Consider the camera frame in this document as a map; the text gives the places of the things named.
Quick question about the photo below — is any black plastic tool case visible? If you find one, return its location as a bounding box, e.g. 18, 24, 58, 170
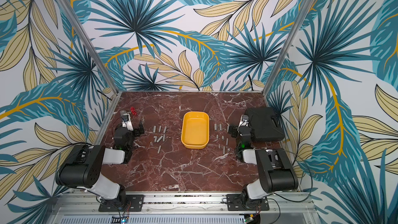
245, 107, 285, 143

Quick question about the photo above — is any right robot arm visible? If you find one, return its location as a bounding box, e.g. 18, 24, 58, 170
229, 115, 299, 202

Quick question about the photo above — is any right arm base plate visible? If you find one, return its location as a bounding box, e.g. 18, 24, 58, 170
226, 194, 269, 211

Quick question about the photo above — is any yellow plastic storage box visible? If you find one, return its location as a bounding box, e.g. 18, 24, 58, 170
181, 112, 209, 149

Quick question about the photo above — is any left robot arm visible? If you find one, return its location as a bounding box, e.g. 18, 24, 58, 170
56, 110, 145, 205

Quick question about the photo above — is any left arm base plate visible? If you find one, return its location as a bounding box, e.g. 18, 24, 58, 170
98, 195, 144, 213

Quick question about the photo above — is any metal valve red handle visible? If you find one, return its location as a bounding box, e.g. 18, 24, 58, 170
120, 107, 137, 122

